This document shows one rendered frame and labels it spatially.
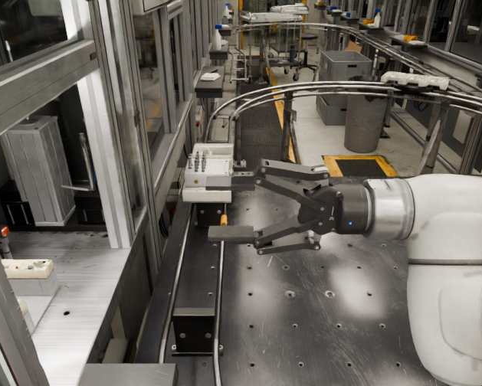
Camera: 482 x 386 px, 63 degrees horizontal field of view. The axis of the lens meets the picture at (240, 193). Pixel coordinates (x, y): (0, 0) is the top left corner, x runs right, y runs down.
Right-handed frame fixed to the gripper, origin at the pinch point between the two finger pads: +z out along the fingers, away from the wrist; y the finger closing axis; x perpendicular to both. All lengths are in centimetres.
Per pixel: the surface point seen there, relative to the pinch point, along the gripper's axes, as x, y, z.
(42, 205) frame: -25, -14, 42
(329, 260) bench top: -42, -44, -29
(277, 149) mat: -282, -111, -37
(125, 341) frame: -23, -57, 29
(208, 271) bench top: -38, -44, 7
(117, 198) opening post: -18.5, -9.0, 22.4
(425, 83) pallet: -179, -26, -110
